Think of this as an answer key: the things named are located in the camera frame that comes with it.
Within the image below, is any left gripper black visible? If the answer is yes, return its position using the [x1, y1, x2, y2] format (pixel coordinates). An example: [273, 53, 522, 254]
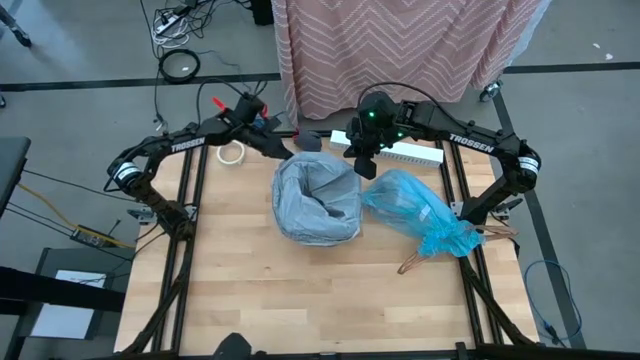
[227, 97, 295, 161]

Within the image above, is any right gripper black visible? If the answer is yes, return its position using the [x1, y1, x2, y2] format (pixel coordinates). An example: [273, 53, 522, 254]
[342, 114, 399, 181]

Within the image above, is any blue plastic trash bag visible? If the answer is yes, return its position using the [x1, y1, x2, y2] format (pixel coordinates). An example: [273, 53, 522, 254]
[360, 168, 520, 275]

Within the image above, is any grey plastic trash bag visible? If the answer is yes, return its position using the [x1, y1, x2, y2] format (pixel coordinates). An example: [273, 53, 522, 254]
[271, 151, 364, 248]

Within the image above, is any dark grey rounded object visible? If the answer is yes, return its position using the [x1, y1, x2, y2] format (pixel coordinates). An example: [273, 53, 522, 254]
[293, 129, 324, 153]

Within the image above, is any white tape roll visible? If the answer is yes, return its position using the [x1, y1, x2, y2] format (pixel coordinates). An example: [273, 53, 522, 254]
[215, 139, 247, 167]

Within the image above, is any pink chevron cloth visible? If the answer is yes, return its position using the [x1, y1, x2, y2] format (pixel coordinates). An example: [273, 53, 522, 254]
[271, 0, 551, 126]

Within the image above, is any black floor box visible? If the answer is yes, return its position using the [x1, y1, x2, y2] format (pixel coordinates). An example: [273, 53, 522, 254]
[249, 0, 275, 27]

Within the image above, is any white power strip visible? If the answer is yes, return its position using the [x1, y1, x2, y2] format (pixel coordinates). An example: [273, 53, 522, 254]
[154, 14, 181, 34]

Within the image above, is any black power box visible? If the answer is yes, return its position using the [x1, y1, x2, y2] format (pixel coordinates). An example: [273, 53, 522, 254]
[69, 224, 110, 249]

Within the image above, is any grey stand base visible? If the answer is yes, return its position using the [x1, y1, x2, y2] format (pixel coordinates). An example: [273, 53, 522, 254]
[17, 247, 136, 360]

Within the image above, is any black side table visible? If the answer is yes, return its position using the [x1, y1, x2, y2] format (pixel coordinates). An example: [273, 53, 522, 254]
[0, 135, 32, 217]

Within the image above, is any black metal bar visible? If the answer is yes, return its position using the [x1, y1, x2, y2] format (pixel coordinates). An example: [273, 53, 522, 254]
[0, 266, 126, 315]

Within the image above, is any black chair leg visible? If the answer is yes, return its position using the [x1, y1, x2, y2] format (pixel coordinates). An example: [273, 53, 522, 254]
[0, 3, 33, 49]

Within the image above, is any white paper sheet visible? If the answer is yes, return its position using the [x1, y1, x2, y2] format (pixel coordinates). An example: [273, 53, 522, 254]
[29, 269, 108, 341]

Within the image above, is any white slotted cable duct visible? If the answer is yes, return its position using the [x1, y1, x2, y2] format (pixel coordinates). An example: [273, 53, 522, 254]
[329, 129, 445, 169]

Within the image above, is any black cable coil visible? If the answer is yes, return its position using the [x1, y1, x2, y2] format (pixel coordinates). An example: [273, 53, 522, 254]
[158, 48, 202, 85]

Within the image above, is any black aluminium frame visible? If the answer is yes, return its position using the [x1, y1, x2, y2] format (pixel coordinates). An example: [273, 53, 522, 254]
[117, 127, 544, 360]

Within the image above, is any blue cable loop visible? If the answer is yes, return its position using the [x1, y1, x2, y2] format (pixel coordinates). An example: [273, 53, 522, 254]
[523, 258, 585, 346]

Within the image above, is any yellow cable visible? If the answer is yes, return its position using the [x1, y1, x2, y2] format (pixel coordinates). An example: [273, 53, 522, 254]
[17, 182, 136, 249]

